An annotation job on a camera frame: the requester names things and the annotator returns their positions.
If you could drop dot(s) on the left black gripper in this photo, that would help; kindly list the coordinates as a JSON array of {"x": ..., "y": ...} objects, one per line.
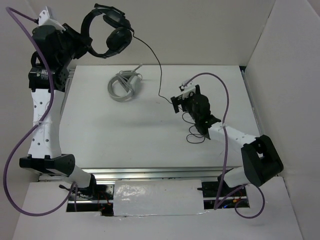
[{"x": 72, "y": 34}]

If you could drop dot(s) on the grey white headphone stand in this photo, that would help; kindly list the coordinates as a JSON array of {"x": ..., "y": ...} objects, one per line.
[{"x": 129, "y": 80}]

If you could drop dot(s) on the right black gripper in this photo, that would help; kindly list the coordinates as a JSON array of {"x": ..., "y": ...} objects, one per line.
[{"x": 178, "y": 100}]

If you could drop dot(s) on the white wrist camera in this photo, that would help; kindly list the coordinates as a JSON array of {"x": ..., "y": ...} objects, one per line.
[
  {"x": 186, "y": 88},
  {"x": 47, "y": 18}
]

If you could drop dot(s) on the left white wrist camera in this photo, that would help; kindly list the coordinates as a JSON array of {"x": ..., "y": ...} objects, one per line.
[{"x": 47, "y": 18}]

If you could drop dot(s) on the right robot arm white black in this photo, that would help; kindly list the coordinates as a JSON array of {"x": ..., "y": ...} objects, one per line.
[{"x": 260, "y": 159}]

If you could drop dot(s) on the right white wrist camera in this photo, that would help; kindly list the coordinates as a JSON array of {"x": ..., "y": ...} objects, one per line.
[{"x": 186, "y": 88}]

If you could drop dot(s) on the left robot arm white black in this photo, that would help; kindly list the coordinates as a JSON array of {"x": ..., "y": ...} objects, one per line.
[{"x": 47, "y": 82}]

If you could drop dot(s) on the white taped cover plate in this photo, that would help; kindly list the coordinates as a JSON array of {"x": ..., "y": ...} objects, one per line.
[{"x": 158, "y": 198}]

